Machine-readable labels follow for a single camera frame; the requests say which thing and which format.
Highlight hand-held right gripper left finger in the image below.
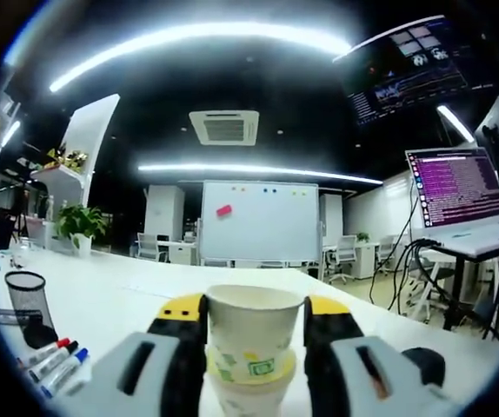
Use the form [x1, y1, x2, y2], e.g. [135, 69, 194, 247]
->
[75, 293, 210, 417]

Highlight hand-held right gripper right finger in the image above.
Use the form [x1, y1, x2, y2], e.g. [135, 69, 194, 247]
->
[303, 295, 450, 417]

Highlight blue whiteboard marker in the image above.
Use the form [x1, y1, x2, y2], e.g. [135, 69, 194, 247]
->
[39, 347, 90, 399]

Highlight red whiteboard marker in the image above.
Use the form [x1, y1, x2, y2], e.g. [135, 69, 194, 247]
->
[16, 337, 71, 368]

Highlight black mesh pen holder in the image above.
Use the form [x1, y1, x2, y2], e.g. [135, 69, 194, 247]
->
[4, 271, 59, 351]

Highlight large rolling whiteboard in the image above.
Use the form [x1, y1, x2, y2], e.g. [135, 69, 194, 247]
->
[199, 180, 322, 261]

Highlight white office chair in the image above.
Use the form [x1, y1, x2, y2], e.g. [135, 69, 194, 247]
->
[325, 234, 359, 286]
[379, 234, 401, 275]
[136, 232, 166, 264]

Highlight small black object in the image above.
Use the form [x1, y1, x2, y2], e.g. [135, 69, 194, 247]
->
[401, 347, 447, 387]

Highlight white standing desk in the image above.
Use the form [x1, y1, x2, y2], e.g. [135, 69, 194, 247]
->
[438, 236, 499, 344]

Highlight green potted plant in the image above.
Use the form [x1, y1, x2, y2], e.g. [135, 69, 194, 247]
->
[53, 203, 110, 257]

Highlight long curved ceiling light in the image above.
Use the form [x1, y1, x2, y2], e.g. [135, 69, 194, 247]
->
[49, 21, 355, 93]
[137, 162, 384, 186]

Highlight black tripod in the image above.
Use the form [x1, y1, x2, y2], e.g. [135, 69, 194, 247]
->
[14, 182, 33, 238]

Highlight open laptop purple screen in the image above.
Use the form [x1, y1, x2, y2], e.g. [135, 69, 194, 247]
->
[404, 147, 499, 257]

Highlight gold ornaments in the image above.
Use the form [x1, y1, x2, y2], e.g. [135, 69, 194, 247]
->
[47, 147, 89, 170]

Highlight ceiling air conditioner vent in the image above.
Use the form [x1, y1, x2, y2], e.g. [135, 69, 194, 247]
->
[188, 109, 261, 147]

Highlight white curved display shelf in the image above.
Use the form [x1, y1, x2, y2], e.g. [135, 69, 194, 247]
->
[31, 93, 121, 218]

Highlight short straight ceiling light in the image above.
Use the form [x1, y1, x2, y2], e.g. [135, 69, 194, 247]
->
[436, 103, 476, 144]
[0, 119, 23, 149]

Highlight hanging dark display screen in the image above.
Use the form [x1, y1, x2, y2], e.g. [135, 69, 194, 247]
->
[334, 15, 494, 127]

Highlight black cable bundle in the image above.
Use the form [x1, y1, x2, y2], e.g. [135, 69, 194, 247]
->
[369, 236, 463, 322]

